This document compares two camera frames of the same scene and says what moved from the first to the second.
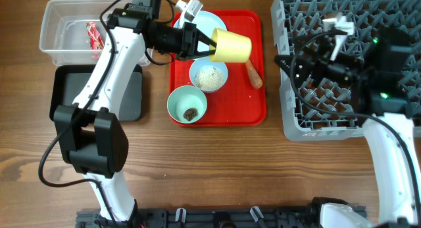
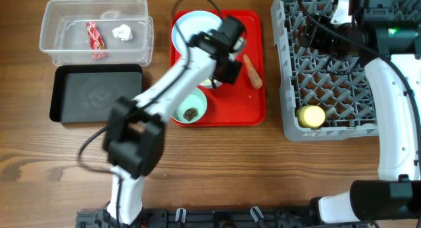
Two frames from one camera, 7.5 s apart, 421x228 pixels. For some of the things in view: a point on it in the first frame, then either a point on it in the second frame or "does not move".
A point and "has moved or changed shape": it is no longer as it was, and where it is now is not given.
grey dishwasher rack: (325, 111) does not move
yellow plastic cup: (230, 47) has moved or changed shape
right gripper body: (337, 71) to (322, 38)
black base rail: (292, 218) does not move
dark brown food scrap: (190, 114) does not move
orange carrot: (255, 77) does not move
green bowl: (186, 104) does not move
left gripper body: (189, 30) to (229, 71)
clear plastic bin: (70, 31) does not move
